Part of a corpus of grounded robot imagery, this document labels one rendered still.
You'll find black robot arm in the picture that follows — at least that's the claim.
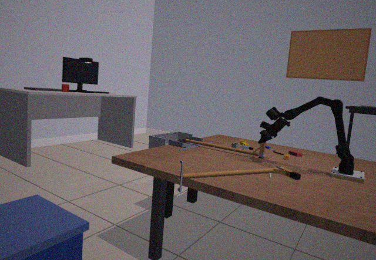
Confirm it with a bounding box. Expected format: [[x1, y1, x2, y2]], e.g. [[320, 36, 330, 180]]
[[266, 96, 354, 175]]

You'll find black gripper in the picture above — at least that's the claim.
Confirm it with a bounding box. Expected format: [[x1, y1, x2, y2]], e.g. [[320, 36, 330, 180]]
[[258, 123, 280, 144]]

